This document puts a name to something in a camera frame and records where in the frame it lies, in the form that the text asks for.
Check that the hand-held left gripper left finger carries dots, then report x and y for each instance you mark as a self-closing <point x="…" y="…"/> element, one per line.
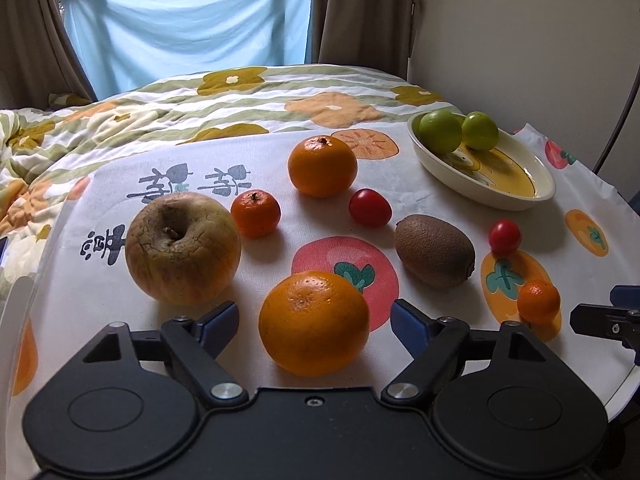
<point x="222" y="322"/>

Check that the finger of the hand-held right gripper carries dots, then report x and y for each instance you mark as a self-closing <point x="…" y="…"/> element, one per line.
<point x="627" y="295"/>
<point x="600" y="320"/>

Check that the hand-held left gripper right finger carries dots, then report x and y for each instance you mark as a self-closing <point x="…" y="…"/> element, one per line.
<point x="407" y="325"/>

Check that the tiny mandarin orange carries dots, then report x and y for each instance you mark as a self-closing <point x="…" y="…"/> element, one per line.
<point x="538" y="302"/>

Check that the wrinkled yellow apple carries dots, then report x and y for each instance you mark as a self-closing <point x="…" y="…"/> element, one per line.
<point x="180" y="260"/>

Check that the brown kiwi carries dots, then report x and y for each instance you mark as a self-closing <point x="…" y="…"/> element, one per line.
<point x="432" y="250"/>

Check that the large orange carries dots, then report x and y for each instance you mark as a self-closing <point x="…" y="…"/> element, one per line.
<point x="312" y="322"/>

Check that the small mandarin orange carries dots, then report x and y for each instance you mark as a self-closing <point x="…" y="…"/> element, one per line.
<point x="255" y="215"/>

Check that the red cherry tomato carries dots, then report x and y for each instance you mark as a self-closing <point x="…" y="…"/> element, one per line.
<point x="370" y="207"/>
<point x="505" y="236"/>

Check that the cream oval bowl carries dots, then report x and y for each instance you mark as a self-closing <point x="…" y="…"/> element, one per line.
<point x="505" y="175"/>

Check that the medium orange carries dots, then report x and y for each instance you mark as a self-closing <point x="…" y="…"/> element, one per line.
<point x="322" y="167"/>

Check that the white fruit-print tablecloth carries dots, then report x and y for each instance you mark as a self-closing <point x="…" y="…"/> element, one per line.
<point x="260" y="257"/>

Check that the green round fruit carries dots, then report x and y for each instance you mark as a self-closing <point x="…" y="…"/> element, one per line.
<point x="481" y="131"/>
<point x="440" y="131"/>

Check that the floral striped blanket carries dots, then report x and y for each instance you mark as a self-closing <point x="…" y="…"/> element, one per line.
<point x="165" y="110"/>

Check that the light blue window cloth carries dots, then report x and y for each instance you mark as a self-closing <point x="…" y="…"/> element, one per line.
<point x="185" y="25"/>

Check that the right brown curtain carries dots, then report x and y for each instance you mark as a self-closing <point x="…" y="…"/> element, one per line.
<point x="365" y="10"/>

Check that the brown curtain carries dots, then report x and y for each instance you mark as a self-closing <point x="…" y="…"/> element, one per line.
<point x="365" y="10"/>
<point x="30" y="35"/>

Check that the left brown curtain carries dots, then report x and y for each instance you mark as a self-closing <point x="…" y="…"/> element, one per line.
<point x="30" y="35"/>

